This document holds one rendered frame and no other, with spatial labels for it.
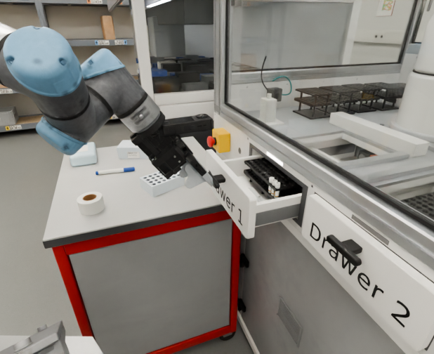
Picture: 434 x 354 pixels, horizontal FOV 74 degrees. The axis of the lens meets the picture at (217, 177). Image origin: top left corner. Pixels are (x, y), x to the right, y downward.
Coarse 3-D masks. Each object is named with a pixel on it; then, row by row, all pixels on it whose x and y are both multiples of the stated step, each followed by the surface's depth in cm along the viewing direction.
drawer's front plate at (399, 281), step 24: (312, 216) 61; (336, 216) 54; (312, 240) 63; (360, 240) 49; (336, 264) 56; (384, 264) 45; (408, 264) 43; (360, 288) 51; (384, 288) 46; (408, 288) 42; (432, 288) 39; (384, 312) 47; (432, 312) 39; (408, 336) 43; (432, 336) 41
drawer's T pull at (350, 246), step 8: (328, 240) 52; (336, 240) 50; (352, 240) 51; (336, 248) 50; (344, 248) 49; (352, 248) 49; (360, 248) 49; (344, 256) 48; (352, 256) 47; (360, 264) 46
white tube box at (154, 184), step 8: (144, 176) 96; (152, 176) 96; (160, 176) 96; (176, 176) 96; (144, 184) 94; (152, 184) 92; (160, 184) 92; (168, 184) 94; (176, 184) 97; (184, 184) 99; (152, 192) 91; (160, 192) 93
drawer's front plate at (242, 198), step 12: (216, 156) 79; (216, 168) 77; (228, 168) 72; (228, 180) 70; (240, 180) 67; (216, 192) 80; (228, 192) 71; (240, 192) 64; (252, 192) 62; (228, 204) 73; (240, 204) 65; (252, 204) 60; (252, 216) 62; (240, 228) 67; (252, 228) 64
